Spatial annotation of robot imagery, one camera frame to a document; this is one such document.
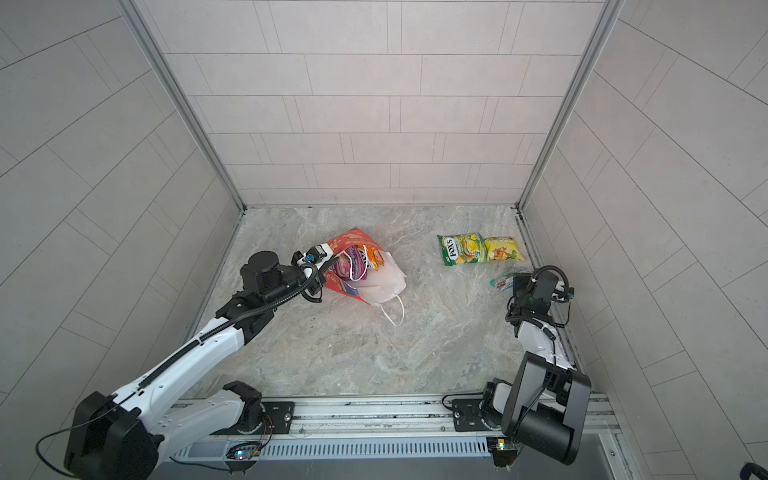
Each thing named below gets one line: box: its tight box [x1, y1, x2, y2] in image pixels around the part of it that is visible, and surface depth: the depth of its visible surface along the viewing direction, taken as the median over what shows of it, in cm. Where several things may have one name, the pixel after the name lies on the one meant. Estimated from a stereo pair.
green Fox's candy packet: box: [437, 232, 487, 266], surface depth 103 cm
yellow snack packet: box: [484, 236, 525, 262], surface depth 100 cm
